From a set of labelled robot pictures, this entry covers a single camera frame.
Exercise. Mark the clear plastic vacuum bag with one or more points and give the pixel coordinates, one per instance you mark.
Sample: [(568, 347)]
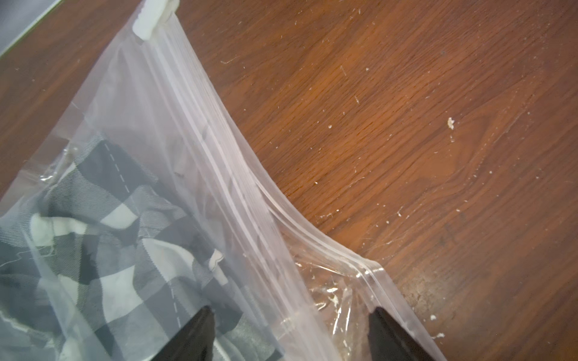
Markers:
[(155, 101)]

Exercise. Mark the white bag zipper slider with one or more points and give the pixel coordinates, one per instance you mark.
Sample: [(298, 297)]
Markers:
[(152, 14)]

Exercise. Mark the black white plaid shirt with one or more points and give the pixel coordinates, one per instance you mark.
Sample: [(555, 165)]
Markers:
[(106, 263)]

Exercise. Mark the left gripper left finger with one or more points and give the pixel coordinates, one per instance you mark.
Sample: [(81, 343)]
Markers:
[(194, 341)]

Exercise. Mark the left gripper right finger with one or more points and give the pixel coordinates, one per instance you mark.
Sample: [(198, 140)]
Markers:
[(389, 341)]

